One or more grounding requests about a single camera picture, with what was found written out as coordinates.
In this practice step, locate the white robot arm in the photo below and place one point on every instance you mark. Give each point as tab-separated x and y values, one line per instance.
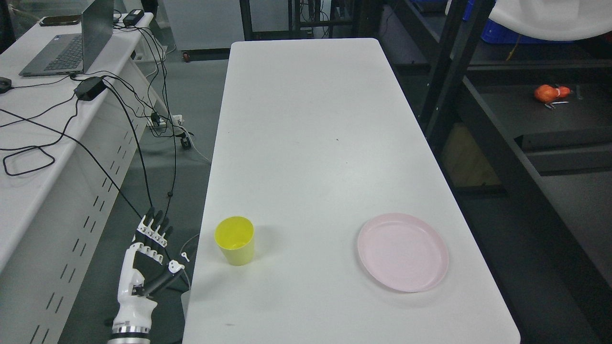
129	338

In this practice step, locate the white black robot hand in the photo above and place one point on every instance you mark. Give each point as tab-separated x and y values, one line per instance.
135	293

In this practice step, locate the black charger brick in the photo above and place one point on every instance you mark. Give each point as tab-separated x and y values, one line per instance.
133	17

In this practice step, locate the white table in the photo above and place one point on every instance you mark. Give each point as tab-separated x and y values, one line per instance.
315	138

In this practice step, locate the orange toy on shelf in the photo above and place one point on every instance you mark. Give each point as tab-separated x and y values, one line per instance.
547	93

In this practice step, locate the black metal shelf rack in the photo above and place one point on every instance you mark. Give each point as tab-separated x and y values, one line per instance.
545	232

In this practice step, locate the black smartphone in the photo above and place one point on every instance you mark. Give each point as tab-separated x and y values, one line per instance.
61	20

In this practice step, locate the yellow plastic cup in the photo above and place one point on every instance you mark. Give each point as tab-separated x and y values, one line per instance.
235	238

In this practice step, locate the black power adapter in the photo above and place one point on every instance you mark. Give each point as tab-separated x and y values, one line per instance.
89	88

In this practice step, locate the white power strip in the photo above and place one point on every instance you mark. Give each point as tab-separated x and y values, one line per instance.
156	121

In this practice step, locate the grey laptop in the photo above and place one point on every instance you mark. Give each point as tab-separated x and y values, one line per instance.
75	52

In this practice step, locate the pink plastic plate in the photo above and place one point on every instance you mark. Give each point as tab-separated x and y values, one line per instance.
403	252

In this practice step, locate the white side desk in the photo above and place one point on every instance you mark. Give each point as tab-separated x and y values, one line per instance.
62	160

